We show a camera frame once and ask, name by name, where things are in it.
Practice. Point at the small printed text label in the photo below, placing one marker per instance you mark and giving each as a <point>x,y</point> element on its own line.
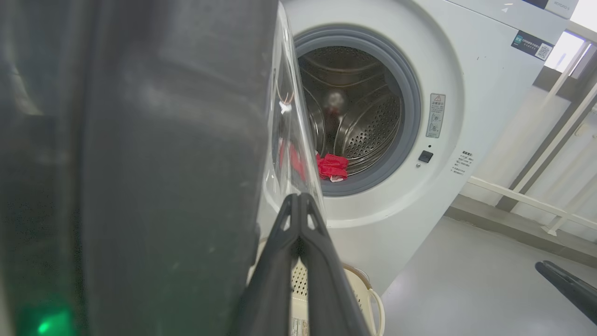
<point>461,162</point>

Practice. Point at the cream perforated laundry basket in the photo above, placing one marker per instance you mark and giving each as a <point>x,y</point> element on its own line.
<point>361,291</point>

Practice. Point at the red and white garment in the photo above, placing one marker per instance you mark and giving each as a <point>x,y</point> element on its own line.
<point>333,167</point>

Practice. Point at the white printed paper label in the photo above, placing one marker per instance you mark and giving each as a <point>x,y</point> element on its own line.
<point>298,327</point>

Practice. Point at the grey warning sticker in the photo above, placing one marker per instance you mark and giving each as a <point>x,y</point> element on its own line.
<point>435,115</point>

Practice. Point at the black QR code sticker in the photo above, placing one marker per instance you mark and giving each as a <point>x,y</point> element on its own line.
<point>531,45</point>

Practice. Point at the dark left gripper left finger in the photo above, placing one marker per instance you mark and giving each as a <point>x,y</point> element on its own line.
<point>273,280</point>

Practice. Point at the washing machine door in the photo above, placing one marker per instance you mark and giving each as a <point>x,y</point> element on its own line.
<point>140,163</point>

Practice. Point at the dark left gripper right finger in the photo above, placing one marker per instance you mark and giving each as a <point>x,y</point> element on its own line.
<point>326,289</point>

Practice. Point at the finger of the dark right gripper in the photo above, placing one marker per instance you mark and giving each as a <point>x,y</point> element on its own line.
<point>571,289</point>

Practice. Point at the white front-loading washing machine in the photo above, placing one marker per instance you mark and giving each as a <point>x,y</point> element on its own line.
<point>466,70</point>

